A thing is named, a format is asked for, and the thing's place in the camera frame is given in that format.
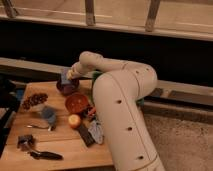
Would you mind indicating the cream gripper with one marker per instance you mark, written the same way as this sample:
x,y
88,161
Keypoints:
x,y
76,71

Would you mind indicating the blue sponge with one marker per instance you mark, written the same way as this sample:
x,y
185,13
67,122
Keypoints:
x,y
64,80

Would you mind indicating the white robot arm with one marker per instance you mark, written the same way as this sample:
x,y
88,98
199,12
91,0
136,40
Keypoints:
x,y
115,93

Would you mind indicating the purple bowl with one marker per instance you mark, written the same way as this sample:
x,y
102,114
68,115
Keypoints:
x,y
67,89

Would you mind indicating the red-brown bowl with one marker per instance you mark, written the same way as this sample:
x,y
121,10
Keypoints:
x,y
76,103

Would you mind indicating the blue cup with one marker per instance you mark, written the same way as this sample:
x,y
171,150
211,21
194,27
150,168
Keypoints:
x,y
48,114

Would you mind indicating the apple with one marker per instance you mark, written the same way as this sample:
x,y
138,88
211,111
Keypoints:
x,y
74,121

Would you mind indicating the dark rectangular bar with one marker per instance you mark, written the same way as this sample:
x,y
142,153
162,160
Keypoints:
x,y
85,135

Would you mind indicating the wooden table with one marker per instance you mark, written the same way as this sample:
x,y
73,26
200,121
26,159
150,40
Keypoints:
x,y
63,140

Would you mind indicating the grey blue cloth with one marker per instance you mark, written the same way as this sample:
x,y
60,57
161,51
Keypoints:
x,y
96,131

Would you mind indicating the dark chair at left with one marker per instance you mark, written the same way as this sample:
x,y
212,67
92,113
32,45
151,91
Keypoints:
x,y
7,100

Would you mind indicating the metal spoon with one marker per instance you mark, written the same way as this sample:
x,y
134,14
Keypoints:
x,y
49,128

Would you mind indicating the green plastic tray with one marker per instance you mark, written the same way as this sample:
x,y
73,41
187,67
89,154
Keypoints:
x,y
96,74

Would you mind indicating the small dark metal object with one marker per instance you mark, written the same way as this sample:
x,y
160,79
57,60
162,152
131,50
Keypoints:
x,y
25,142

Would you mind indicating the red-handled spatula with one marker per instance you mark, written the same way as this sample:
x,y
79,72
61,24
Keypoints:
x,y
91,111

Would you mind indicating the black handled tool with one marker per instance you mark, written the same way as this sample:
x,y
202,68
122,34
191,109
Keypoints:
x,y
45,155

